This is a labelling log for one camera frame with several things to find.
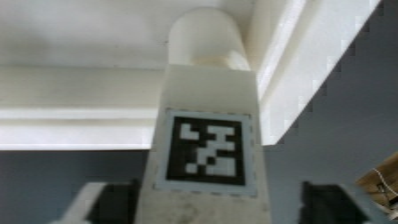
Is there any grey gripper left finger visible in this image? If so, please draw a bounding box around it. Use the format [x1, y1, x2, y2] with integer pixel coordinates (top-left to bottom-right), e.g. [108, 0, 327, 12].
[49, 179, 140, 224]

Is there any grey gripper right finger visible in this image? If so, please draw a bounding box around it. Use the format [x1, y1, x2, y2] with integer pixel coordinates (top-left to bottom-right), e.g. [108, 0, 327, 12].
[300, 182, 385, 224]

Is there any white leg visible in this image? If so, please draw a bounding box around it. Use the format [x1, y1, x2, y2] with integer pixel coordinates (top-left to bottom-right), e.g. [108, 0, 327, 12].
[135, 8, 270, 224]

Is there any white square tabletop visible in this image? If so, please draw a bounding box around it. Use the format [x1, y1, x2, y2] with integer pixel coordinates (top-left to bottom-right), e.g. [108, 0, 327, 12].
[0, 0, 380, 150]

